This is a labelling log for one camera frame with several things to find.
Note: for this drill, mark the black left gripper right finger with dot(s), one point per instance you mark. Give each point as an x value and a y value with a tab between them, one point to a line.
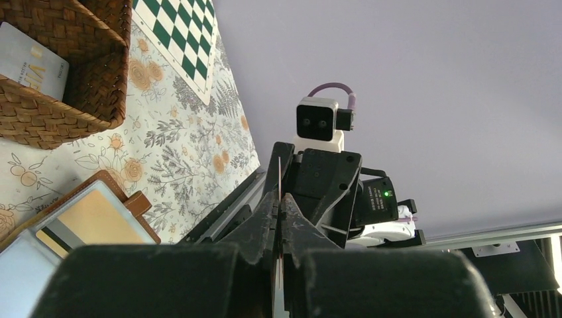
298	237

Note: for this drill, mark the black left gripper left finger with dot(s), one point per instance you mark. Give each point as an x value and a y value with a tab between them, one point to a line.
252	288

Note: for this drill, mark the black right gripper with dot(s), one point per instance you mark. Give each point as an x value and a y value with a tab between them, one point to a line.
333	190

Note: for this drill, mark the yellow credit card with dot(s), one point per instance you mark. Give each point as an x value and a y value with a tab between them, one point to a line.
279	289
95	217

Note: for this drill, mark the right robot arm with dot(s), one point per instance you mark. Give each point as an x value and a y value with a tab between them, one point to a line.
399	233

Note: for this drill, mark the grey card in basket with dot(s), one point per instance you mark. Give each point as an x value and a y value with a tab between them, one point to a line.
31	64

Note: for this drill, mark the floral patterned table mat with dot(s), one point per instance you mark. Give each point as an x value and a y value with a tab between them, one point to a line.
186	157

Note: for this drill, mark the green white chessboard mat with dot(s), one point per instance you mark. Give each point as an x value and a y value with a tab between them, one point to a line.
184	32

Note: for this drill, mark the brown woven divided basket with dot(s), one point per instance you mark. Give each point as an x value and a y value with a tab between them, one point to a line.
94	38

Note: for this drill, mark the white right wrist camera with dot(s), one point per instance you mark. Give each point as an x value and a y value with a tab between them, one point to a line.
320	125

